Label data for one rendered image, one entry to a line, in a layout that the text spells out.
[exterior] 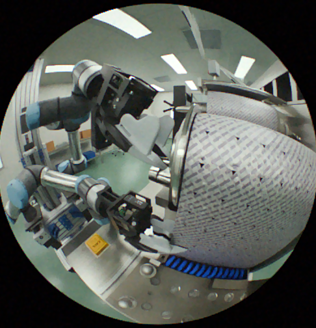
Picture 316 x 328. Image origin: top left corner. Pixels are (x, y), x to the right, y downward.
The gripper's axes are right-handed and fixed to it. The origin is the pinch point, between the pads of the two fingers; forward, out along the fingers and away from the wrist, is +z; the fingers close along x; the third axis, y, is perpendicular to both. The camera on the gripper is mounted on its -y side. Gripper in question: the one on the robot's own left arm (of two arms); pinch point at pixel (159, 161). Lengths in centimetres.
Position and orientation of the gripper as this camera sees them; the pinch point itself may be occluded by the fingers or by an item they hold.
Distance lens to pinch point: 15.6
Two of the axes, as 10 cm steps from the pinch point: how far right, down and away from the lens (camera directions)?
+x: 4.8, -3.8, 7.9
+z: 6.7, 7.4, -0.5
